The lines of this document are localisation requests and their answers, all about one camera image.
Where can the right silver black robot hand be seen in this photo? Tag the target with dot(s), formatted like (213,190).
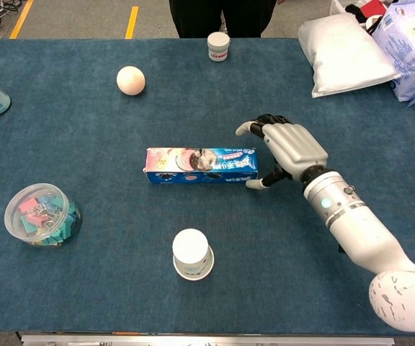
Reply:
(294,147)

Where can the blue cookie box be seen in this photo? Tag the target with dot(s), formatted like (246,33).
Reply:
(200,166)

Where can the pink binder clip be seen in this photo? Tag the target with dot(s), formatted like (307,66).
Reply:
(31,210)

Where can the aluminium rail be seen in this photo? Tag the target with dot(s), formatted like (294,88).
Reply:
(207,340)

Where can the clear tub of binder clips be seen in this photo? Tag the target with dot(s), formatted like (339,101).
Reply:
(60,230)

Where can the white pillow bag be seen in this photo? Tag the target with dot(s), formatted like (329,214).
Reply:
(344,57)

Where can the blue felt table cover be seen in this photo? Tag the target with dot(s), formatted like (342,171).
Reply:
(85,144)

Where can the upturned white paper cup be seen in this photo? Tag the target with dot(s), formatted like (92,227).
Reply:
(191,248)

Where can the red object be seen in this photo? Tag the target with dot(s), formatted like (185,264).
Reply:
(372,6)

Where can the cream ball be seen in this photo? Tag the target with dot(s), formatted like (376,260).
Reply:
(130,80)

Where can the small white red-label jar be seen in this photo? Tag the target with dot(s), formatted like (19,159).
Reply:
(218,45)

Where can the person in black trousers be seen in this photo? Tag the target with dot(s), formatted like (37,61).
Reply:
(222,18)

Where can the blue white printed package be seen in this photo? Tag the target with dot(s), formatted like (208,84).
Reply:
(413,54)

